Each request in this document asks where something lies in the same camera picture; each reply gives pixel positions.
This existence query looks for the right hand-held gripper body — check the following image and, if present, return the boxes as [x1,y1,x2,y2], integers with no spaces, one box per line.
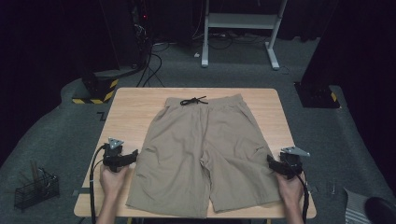
[278,146,311,180]

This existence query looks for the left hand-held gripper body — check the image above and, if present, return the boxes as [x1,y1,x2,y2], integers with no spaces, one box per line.
[102,137,126,173]

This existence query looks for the khaki shorts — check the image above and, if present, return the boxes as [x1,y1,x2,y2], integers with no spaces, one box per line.
[125,93,283,218]

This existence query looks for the person's right hand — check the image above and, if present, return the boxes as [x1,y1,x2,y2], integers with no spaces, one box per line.
[275,172,305,207]

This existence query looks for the person's left hand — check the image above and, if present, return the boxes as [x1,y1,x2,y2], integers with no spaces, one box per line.
[99,163,131,201]

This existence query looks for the black yellow striped stand base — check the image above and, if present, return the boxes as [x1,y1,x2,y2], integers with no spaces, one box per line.
[71,69,120,105]

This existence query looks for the grey striped mat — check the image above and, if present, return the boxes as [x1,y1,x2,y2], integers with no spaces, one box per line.
[343,188,376,224]

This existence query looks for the brown wooden sticks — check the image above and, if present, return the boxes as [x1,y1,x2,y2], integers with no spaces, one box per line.
[19,160,41,188]

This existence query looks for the dark equipment rack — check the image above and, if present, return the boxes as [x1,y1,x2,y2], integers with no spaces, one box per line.
[98,0,151,71]

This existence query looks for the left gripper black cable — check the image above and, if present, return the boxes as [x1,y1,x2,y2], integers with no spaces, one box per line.
[89,143,108,224]

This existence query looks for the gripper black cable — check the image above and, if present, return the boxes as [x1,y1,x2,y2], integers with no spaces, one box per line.
[89,143,108,224]
[290,161,310,224]

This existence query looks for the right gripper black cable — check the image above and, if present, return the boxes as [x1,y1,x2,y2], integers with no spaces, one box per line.
[290,161,310,224]

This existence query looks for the black wire basket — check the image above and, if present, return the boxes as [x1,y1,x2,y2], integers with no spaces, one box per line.
[13,167,61,213]

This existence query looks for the black floor cables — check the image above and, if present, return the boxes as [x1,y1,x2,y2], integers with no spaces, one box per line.
[135,41,171,89]

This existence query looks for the white metal stand frame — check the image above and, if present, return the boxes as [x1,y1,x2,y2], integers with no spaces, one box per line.
[200,0,290,71]

